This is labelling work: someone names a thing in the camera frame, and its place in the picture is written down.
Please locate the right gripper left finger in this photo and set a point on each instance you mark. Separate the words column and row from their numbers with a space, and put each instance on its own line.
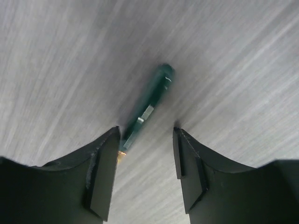
column 73, row 189

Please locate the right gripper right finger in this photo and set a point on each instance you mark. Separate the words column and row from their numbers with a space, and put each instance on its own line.
column 218, row 190

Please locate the gold fork green handle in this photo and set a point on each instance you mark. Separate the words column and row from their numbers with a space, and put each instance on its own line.
column 155, row 90

